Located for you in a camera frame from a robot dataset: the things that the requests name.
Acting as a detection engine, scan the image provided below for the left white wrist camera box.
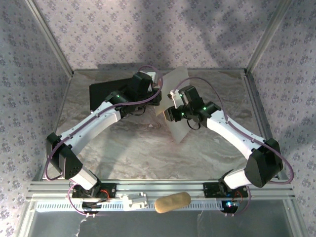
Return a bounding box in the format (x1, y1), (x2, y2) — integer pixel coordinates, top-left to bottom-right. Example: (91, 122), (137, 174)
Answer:
(146, 71), (159, 87)

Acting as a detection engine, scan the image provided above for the white slotted cable duct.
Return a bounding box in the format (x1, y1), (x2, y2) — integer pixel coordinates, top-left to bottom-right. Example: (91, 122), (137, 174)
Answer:
(36, 199), (223, 212)

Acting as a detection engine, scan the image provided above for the white plastic connector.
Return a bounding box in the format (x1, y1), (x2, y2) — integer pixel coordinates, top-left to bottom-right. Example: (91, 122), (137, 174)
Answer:
(118, 192), (149, 212)

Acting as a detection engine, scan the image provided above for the aluminium side rail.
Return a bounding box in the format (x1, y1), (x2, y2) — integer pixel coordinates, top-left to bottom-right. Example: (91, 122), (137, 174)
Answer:
(242, 70), (288, 181)

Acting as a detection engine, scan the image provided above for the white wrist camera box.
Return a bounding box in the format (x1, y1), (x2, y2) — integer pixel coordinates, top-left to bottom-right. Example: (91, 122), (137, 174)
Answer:
(146, 71), (159, 87)
(167, 89), (184, 109)

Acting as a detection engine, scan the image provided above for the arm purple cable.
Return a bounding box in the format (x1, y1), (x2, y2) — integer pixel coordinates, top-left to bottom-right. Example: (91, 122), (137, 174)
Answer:
(44, 65), (164, 218)
(171, 77), (295, 218)

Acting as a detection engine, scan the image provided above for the circuit board with lights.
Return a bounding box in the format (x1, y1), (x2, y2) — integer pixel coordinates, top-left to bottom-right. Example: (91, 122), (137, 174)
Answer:
(220, 200), (240, 214)

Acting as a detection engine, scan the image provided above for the tan oval pad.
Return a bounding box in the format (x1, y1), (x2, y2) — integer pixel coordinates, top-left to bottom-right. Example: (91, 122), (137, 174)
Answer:
(155, 192), (192, 214)

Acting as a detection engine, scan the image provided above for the black hard case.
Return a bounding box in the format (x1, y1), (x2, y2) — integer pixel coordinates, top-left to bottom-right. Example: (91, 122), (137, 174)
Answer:
(89, 79), (134, 112)

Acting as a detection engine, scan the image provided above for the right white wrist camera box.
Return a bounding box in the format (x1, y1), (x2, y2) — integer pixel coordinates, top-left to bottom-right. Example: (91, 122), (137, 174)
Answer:
(167, 89), (184, 109)

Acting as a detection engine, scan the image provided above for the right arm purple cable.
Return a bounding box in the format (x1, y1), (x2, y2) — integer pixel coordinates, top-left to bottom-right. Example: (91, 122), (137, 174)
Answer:
(171, 77), (295, 218)

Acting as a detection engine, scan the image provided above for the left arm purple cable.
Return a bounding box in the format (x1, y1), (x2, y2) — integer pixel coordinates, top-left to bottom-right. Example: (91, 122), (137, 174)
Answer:
(44, 65), (164, 218)

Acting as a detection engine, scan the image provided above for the black wired module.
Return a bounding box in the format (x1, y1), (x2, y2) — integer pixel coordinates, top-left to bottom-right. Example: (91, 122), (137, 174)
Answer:
(81, 200), (102, 214)

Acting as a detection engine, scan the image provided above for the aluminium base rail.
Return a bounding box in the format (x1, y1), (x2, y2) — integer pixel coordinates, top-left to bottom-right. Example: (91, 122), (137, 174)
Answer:
(27, 179), (296, 200)

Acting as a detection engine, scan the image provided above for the aluminium frame post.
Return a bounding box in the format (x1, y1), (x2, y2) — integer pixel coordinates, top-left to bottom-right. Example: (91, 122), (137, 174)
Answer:
(245, 0), (295, 74)
(24, 0), (75, 76)

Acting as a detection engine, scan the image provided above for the pink paper box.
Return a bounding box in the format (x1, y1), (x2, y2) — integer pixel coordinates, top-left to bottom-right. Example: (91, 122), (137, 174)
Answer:
(155, 66), (192, 145)

